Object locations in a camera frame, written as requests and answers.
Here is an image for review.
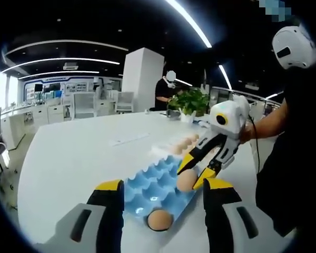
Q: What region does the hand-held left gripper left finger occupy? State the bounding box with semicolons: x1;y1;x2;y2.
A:
36;179;126;253

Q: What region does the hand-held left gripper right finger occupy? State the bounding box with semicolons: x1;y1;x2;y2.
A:
202;178;284;253

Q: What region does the cluster of brown eggs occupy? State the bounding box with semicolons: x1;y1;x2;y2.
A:
170;133;201;155

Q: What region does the single brown egg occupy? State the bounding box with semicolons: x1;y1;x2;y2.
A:
176;170;198;192
146;209;173;232

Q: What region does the blue egg tray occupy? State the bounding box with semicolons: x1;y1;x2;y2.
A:
123;154;201;233

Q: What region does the white foam egg tray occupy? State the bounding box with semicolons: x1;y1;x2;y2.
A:
150;134;202;159

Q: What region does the person's right hand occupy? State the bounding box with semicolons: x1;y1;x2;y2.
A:
238;121;256;144

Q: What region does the white blue object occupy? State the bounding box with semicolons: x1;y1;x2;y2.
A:
193;119;213;130

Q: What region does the white plant pot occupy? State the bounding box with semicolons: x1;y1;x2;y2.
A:
179;110;198;123

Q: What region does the short ceiling light strip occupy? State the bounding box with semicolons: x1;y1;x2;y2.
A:
218;64;234;90

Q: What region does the green potted plant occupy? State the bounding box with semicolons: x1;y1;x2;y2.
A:
167;87;211;118

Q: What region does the dark grey container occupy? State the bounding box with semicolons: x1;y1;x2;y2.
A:
166;108;181;120

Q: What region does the white table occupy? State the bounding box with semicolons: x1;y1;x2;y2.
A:
17;110;295;253

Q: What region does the person's dark clothed torso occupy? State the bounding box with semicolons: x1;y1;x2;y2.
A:
254;60;316;238

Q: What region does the white power socket strip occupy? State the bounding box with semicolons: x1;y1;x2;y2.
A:
109;132;150;147

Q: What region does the white mesh chair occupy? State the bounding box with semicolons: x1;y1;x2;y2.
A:
73;92;96;119
115;91;135;114

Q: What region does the white square pillar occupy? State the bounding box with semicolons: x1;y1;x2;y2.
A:
122;47;166;113

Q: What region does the white worn device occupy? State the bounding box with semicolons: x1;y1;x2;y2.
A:
271;25;316;71

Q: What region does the long ceiling light strip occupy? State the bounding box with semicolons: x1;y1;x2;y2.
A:
165;0;213;48

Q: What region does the white cabinet row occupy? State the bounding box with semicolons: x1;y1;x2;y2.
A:
1;101;74;144

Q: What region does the ceiling air conditioner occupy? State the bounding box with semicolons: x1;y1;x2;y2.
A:
62;62;80;71

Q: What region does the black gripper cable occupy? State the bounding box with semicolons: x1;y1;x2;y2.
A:
249;114;264;176

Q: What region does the blue trimmed display wall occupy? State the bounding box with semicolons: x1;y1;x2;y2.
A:
23;75;122;102

